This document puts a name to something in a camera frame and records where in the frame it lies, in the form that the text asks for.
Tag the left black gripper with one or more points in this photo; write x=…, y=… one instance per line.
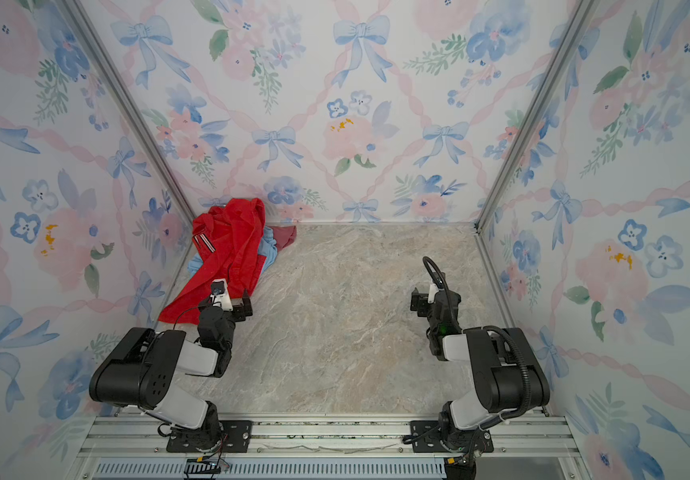
x=238, y=310

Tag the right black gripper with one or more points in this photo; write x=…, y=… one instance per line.
x=422, y=301

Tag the maroon ribbed cloth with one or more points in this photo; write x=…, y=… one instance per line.
x=284, y=236

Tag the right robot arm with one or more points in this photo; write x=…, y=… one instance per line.
x=508, y=380

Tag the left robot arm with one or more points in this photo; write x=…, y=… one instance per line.
x=140, y=371

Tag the bright red cloth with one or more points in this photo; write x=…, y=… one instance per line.
x=227, y=240

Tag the light blue cloth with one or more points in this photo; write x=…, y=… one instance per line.
x=268, y=248

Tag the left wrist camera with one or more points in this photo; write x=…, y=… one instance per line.
x=219, y=293

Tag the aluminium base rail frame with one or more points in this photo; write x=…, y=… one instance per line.
x=328, y=446

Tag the left corner aluminium post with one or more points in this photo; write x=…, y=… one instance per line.
x=79, y=20

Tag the corner aluminium post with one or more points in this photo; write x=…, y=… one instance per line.
x=568, y=42
x=79, y=20

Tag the right corner aluminium post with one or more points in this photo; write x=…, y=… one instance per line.
x=568, y=42

